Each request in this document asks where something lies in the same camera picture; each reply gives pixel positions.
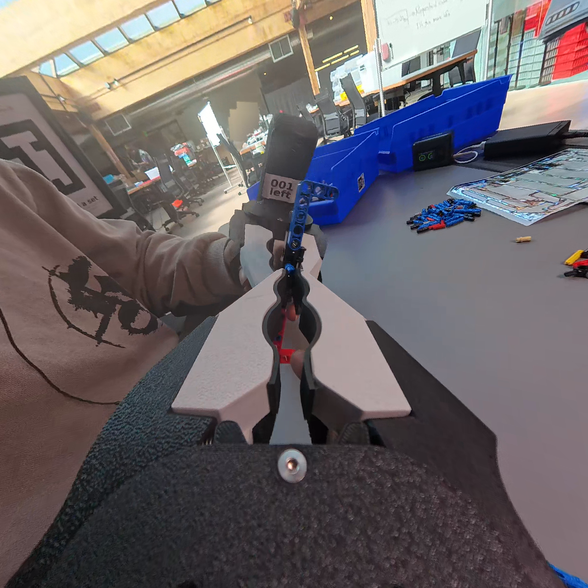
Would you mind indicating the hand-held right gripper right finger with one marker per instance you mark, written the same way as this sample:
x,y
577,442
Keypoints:
x,y
358,367

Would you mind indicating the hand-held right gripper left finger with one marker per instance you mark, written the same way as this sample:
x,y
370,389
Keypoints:
x,y
229,367

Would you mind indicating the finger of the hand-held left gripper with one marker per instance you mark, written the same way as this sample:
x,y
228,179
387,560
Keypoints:
x,y
257,252
314,252

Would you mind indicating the black red blue beam assembly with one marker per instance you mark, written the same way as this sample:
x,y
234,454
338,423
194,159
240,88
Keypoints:
x,y
298,216

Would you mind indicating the grey desk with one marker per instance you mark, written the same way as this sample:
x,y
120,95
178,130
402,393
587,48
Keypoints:
x,y
459,321

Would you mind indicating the person's left hand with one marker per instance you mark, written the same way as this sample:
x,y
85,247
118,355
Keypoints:
x,y
234,262

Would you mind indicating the blue plastic bin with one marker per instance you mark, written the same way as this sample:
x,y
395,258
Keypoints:
x,y
344,183
441,119

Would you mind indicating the black office chair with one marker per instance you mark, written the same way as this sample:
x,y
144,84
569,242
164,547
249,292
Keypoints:
x,y
165,177
351,99

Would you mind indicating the pile of blue red pins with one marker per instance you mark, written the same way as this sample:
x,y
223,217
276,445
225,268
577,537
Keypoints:
x,y
443,216

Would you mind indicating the black case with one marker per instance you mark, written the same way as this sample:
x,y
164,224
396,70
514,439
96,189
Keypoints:
x,y
432,154

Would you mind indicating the whiteboard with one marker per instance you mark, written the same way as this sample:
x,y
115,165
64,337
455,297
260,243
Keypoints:
x,y
427,27

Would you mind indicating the shiny sticker sheet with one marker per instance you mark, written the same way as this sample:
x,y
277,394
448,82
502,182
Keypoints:
x,y
523,188

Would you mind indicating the black power adapter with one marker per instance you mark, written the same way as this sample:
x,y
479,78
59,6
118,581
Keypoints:
x,y
523,140

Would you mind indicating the pile of mixed small pieces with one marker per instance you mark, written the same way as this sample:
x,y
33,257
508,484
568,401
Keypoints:
x,y
579,266

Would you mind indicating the framed black white marker sign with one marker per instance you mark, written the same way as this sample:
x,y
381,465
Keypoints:
x,y
36,147

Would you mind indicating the shelf of red bins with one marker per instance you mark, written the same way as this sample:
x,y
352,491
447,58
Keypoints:
x,y
569,50

